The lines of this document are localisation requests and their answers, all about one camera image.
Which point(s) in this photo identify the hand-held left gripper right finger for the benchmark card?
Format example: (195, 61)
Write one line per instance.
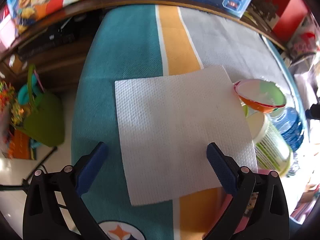
(221, 170)

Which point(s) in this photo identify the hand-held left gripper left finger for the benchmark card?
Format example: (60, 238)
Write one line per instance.
(91, 170)

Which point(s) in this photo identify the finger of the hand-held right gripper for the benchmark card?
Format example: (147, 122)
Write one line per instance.
(314, 111)

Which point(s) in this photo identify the clear bottle blue label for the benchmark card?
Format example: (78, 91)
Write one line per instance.
(290, 127)

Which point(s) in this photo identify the pink paper cup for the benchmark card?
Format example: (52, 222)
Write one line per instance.
(262, 172)

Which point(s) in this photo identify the white green printed tub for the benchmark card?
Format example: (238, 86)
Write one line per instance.
(270, 145)

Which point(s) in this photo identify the white paper napkin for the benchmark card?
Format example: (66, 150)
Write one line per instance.
(175, 130)

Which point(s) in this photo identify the grey purple wrapped bag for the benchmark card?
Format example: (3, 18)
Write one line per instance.
(308, 82)

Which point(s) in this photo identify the clear bag pink items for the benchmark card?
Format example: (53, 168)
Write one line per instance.
(305, 45)

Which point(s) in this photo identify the green felt bag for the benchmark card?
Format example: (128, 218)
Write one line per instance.
(45, 120)

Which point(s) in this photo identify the colourful toy pile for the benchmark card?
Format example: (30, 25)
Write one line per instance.
(11, 115)

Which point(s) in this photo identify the red gift bag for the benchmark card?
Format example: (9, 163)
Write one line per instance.
(285, 10)

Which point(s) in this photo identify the wooden desk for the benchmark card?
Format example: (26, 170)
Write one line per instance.
(65, 65)

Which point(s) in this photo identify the cartoon dog gift bag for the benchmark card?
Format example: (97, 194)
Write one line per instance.
(37, 2)

